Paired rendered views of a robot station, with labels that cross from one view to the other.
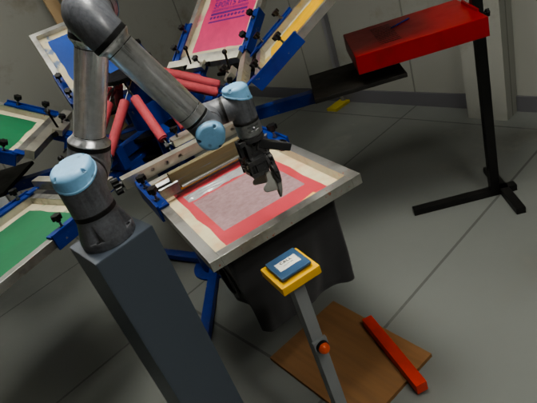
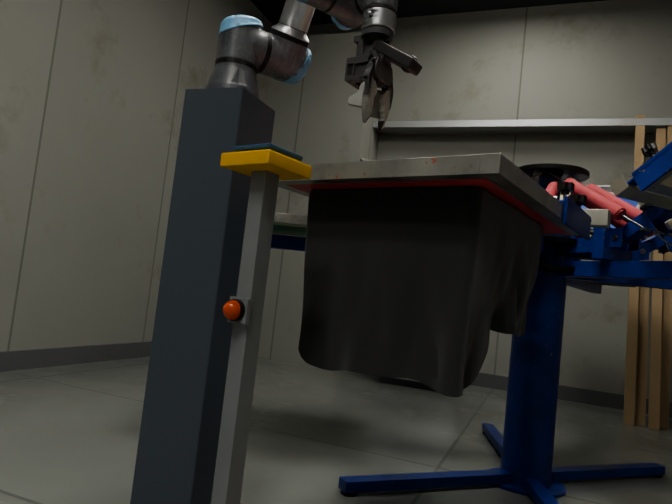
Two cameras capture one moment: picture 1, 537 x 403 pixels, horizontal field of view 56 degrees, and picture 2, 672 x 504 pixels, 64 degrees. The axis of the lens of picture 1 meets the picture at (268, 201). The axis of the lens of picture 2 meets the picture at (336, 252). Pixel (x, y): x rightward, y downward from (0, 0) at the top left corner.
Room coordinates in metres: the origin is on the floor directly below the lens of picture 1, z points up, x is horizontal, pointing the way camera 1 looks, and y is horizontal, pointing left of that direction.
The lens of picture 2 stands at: (0.69, -0.96, 0.71)
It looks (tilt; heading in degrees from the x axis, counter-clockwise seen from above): 4 degrees up; 56
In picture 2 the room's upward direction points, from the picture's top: 6 degrees clockwise
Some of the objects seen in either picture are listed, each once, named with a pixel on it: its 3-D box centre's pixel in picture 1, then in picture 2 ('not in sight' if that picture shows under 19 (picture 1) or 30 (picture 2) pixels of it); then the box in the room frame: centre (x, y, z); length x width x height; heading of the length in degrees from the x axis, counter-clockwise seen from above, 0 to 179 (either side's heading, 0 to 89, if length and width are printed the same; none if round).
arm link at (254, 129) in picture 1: (248, 128); (377, 25); (1.38, -0.02, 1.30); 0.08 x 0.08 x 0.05
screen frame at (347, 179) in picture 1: (237, 185); (441, 204); (1.73, 0.09, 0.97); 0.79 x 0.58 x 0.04; 20
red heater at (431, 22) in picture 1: (410, 35); not in sight; (2.48, -0.95, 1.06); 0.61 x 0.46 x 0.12; 80
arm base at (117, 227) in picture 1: (101, 221); (234, 83); (1.24, 0.44, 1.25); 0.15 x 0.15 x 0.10
